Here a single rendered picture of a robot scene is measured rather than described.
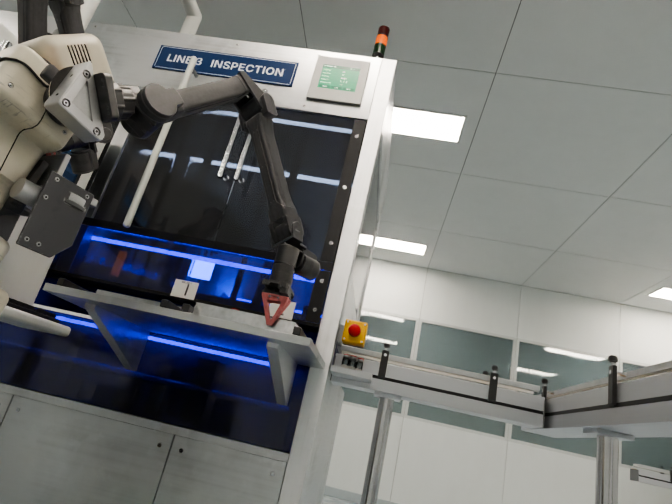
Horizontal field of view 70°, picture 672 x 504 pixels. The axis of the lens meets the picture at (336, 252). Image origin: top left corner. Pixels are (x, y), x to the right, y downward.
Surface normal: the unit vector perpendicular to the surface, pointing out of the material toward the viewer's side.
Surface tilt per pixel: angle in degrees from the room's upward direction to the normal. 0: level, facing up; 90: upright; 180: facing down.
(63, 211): 90
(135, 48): 90
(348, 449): 90
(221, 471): 90
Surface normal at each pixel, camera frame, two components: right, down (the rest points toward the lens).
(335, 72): -0.06, -0.36
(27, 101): 0.87, 0.02
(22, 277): 0.95, 0.11
